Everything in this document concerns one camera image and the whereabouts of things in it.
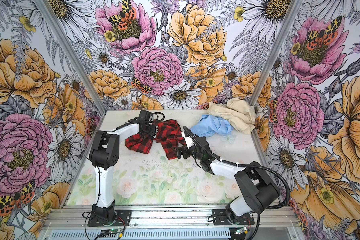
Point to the aluminium corner post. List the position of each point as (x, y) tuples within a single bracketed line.
[(53, 22), (279, 40)]

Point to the right green circuit board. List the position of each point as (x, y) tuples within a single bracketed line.
[(240, 231)]

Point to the right aluminium corner post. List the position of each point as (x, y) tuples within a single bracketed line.
[(279, 40)]

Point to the beige cream cloth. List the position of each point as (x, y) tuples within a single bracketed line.
[(237, 112)]

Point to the green circuit board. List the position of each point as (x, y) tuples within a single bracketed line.
[(240, 231), (113, 233)]

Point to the left green circuit board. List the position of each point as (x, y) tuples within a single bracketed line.
[(113, 233)]

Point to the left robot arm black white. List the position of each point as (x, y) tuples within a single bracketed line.
[(105, 153)]

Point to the aluminium front frame rail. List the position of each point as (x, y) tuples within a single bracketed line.
[(170, 223)]

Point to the light blue cloth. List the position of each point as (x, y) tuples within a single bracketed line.
[(209, 125)]

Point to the red black plaid cloth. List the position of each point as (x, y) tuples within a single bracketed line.
[(167, 133)]

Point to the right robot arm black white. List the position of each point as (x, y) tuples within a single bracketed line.
[(257, 189)]

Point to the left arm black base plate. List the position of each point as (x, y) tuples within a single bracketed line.
[(109, 218)]

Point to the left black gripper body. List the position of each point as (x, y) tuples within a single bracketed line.
[(149, 130)]

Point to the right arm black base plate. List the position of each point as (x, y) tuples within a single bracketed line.
[(222, 217)]

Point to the left aluminium corner post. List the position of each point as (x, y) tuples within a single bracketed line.
[(53, 22)]

